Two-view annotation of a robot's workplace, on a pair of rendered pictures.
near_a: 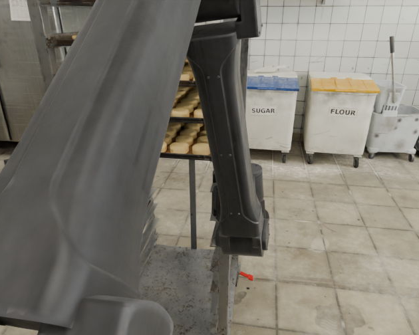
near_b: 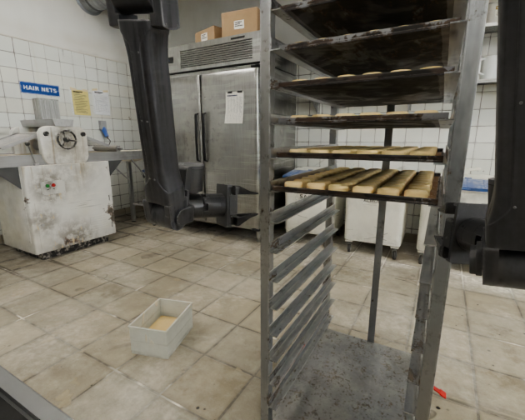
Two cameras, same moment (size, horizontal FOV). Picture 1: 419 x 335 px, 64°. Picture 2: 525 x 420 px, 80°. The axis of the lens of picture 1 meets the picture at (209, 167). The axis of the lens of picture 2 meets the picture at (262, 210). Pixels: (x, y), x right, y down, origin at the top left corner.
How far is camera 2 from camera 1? 0.23 m
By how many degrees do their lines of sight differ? 23
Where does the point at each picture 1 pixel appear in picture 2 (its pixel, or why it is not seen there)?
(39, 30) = (266, 72)
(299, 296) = not seen: outside the picture
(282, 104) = not seen: hidden behind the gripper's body
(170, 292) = (342, 383)
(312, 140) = not seen: hidden behind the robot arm
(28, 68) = (230, 161)
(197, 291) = (376, 390)
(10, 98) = (212, 185)
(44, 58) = (266, 97)
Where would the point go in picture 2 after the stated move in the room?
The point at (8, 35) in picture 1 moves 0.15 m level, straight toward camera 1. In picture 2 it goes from (220, 135) to (221, 135)
